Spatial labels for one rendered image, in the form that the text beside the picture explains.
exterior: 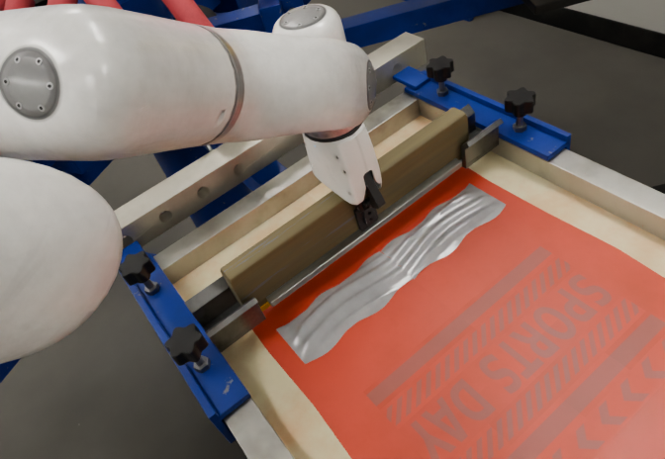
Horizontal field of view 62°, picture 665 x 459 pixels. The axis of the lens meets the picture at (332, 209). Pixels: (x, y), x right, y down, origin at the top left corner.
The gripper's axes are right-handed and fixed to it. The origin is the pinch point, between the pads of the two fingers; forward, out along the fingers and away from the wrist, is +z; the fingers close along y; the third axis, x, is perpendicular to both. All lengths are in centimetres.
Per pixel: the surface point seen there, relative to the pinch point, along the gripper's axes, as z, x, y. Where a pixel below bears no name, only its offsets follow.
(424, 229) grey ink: 5.6, 6.3, 5.7
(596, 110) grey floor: 103, 151, -58
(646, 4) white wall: 82, 199, -70
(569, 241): 6.0, 17.5, 21.1
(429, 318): 5.9, -3.2, 16.7
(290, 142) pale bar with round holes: 1.1, 2.5, -21.6
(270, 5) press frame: -3, 25, -61
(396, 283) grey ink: 5.6, -2.7, 9.8
